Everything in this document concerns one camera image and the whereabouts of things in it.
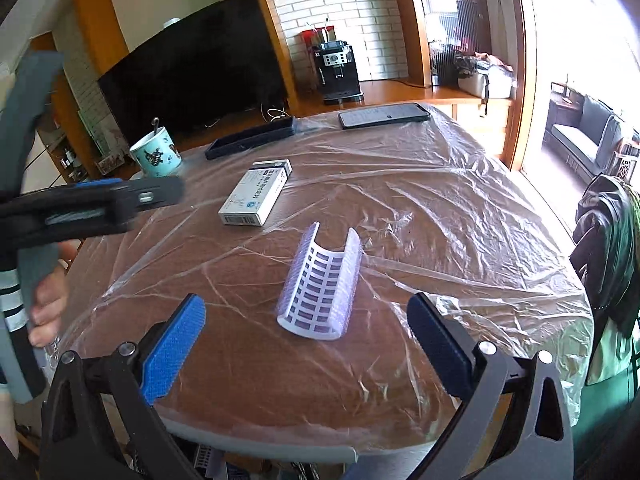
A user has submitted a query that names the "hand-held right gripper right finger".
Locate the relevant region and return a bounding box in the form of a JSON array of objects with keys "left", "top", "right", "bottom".
[{"left": 406, "top": 292, "right": 575, "bottom": 480}]

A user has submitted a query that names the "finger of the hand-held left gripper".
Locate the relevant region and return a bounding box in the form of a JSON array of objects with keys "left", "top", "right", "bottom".
[{"left": 0, "top": 176, "right": 187, "bottom": 253}]

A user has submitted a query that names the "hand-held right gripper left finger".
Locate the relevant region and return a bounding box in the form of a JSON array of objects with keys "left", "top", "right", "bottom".
[{"left": 40, "top": 293, "right": 207, "bottom": 480}]

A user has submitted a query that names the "purple plastic lattice holder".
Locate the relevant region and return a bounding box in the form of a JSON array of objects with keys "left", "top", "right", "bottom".
[{"left": 276, "top": 221, "right": 363, "bottom": 343}]

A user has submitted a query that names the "person's left hand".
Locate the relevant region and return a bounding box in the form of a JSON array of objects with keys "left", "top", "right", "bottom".
[{"left": 27, "top": 259, "right": 71, "bottom": 348}]

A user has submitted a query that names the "leaning printed paper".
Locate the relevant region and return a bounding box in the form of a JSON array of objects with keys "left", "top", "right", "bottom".
[{"left": 77, "top": 107, "right": 128, "bottom": 168}]

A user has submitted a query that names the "teal patterned mug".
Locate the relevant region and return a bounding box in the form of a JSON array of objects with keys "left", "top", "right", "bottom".
[{"left": 129, "top": 129, "right": 183, "bottom": 178}]

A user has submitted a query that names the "white lattice basket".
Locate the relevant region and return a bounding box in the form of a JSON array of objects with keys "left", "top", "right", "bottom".
[{"left": 190, "top": 440, "right": 236, "bottom": 480}]

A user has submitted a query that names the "clear plastic table cover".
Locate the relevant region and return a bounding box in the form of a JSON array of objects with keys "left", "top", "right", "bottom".
[{"left": 42, "top": 105, "right": 596, "bottom": 446}]

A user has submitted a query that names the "white and blue medicine box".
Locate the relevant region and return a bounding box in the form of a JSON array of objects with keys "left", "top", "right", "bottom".
[{"left": 218, "top": 166, "right": 289, "bottom": 227}]

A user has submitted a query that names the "black television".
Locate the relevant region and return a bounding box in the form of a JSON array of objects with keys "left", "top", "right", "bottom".
[{"left": 96, "top": 0, "right": 290, "bottom": 146}]

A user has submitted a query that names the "black phone case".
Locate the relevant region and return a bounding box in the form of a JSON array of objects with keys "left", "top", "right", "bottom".
[{"left": 204, "top": 115, "right": 297, "bottom": 161}]

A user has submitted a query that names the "white box with black stripe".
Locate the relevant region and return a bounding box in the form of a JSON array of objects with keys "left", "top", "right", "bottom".
[{"left": 251, "top": 158, "right": 293, "bottom": 177}]

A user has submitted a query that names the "dark green jacket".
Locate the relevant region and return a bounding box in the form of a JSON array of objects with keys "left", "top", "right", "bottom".
[{"left": 570, "top": 174, "right": 640, "bottom": 386}]

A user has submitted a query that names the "black smartphone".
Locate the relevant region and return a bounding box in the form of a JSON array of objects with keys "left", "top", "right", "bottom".
[{"left": 338, "top": 102, "right": 432, "bottom": 131}]

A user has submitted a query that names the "wooden sideboard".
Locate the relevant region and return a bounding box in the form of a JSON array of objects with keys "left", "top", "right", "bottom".
[{"left": 170, "top": 80, "right": 516, "bottom": 161}]

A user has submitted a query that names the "grey sofa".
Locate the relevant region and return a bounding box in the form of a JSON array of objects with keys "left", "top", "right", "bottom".
[{"left": 545, "top": 92, "right": 638, "bottom": 183}]

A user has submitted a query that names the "white bag with dark cloth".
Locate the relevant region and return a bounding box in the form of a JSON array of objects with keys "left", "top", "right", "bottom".
[{"left": 452, "top": 52, "right": 516, "bottom": 101}]

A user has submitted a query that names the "black coffee machine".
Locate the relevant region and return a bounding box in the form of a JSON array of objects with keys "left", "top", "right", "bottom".
[{"left": 312, "top": 40, "right": 365, "bottom": 106}]

